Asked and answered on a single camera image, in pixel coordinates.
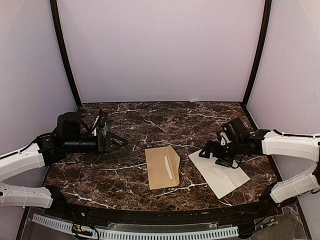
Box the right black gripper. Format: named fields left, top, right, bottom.
left=199, top=139, right=244, bottom=168

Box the beige ornate letter sheet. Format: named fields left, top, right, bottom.
left=164, top=155, right=174, bottom=180

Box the brown paper envelope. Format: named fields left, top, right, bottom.
left=145, top=145, right=180, bottom=190

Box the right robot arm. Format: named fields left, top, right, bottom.
left=198, top=117, right=320, bottom=217

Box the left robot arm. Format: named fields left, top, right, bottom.
left=0, top=110, right=128, bottom=218

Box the black front table rail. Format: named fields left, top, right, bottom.
left=47, top=186, right=279, bottom=225

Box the white slotted cable duct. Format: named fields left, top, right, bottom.
left=32, top=214, right=239, bottom=240

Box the left black corner post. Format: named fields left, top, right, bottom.
left=49, top=0, right=82, bottom=108

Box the black corner post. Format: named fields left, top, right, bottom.
left=49, top=0, right=82, bottom=108
left=241, top=0, right=272, bottom=109

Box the right black corner post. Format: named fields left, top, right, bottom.
left=241, top=0, right=272, bottom=109

